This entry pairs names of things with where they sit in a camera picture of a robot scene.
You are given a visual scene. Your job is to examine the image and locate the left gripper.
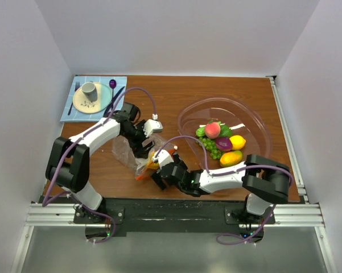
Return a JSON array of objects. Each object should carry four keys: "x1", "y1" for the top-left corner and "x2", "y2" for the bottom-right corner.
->
[{"x1": 122, "y1": 120, "x2": 155, "y2": 159}]

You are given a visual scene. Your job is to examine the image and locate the clear zip top bag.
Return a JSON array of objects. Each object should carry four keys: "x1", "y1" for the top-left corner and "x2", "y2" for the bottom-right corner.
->
[{"x1": 112, "y1": 134, "x2": 166, "y2": 180}]

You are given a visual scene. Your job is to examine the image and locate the green fake grapes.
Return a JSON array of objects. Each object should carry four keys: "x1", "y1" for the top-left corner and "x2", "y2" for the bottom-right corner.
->
[{"x1": 199, "y1": 136, "x2": 223, "y2": 160}]

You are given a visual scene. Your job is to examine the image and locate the purple fake eggplant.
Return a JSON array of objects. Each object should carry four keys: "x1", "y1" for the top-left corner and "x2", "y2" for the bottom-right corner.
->
[{"x1": 215, "y1": 136, "x2": 233, "y2": 152}]

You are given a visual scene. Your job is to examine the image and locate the fake peach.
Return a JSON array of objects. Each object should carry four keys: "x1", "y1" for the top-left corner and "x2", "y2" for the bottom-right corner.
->
[{"x1": 204, "y1": 122, "x2": 221, "y2": 139}]

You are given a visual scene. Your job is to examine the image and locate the orange green fake mango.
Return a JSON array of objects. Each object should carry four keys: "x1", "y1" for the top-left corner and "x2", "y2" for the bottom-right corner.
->
[{"x1": 219, "y1": 151, "x2": 243, "y2": 168}]

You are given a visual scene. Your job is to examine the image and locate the green fake bell pepper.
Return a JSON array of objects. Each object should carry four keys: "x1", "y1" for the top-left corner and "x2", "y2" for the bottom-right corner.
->
[{"x1": 195, "y1": 122, "x2": 233, "y2": 139}]

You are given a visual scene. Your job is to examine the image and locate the yellow fake lemon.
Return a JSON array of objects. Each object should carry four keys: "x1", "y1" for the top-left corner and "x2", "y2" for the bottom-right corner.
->
[{"x1": 229, "y1": 135, "x2": 246, "y2": 151}]

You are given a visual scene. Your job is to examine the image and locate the large clear plastic bowl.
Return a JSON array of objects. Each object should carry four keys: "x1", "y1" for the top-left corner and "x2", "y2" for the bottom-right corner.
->
[{"x1": 177, "y1": 96, "x2": 272, "y2": 159}]

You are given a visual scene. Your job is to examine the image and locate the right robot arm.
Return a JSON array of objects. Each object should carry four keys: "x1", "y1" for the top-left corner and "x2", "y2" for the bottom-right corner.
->
[{"x1": 151, "y1": 150, "x2": 293, "y2": 224}]

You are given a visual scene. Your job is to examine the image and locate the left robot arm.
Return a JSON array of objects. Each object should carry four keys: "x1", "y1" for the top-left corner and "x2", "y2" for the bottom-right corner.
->
[{"x1": 45, "y1": 102, "x2": 163, "y2": 223}]

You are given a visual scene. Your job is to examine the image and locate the dark blue plastic knife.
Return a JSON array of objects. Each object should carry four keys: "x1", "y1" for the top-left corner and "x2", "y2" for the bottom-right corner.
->
[{"x1": 103, "y1": 86, "x2": 125, "y2": 117}]

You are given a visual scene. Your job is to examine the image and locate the purple plastic spoon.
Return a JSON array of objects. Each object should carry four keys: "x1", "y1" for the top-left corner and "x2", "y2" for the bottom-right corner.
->
[{"x1": 109, "y1": 79, "x2": 117, "y2": 108}]

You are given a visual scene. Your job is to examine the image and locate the blue checked placemat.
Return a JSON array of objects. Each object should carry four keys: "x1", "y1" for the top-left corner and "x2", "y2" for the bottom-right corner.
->
[{"x1": 60, "y1": 76, "x2": 127, "y2": 123}]

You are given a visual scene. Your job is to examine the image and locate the beige and green plate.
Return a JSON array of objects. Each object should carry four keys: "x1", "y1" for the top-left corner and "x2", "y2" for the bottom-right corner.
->
[{"x1": 72, "y1": 82, "x2": 113, "y2": 114}]

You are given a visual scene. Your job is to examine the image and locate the grey cup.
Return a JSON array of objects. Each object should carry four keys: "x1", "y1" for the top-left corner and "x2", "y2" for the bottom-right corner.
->
[{"x1": 81, "y1": 82, "x2": 98, "y2": 102}]

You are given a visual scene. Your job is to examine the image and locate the dark blue plastic fork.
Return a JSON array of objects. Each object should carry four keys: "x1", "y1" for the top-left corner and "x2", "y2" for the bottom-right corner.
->
[{"x1": 66, "y1": 81, "x2": 81, "y2": 116}]

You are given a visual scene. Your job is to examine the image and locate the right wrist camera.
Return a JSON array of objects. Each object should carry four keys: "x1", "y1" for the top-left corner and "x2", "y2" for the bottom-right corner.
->
[{"x1": 153, "y1": 150, "x2": 174, "y2": 169}]

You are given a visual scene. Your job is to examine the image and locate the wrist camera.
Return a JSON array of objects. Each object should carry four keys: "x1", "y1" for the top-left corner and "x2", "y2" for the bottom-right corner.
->
[
  {"x1": 153, "y1": 150, "x2": 174, "y2": 169},
  {"x1": 143, "y1": 114, "x2": 163, "y2": 138}
]

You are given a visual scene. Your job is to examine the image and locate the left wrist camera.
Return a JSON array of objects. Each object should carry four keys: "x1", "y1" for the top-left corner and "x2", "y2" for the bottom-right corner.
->
[{"x1": 143, "y1": 114, "x2": 163, "y2": 138}]

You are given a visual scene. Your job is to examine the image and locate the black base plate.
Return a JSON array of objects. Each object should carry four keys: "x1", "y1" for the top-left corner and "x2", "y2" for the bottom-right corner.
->
[{"x1": 73, "y1": 197, "x2": 275, "y2": 238}]

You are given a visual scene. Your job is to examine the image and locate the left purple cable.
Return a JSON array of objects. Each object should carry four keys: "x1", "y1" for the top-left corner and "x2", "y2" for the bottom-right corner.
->
[{"x1": 42, "y1": 87, "x2": 158, "y2": 244}]

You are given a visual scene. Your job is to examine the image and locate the aluminium rail frame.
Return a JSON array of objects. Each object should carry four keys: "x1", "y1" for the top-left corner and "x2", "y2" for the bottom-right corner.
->
[{"x1": 11, "y1": 76, "x2": 336, "y2": 272}]

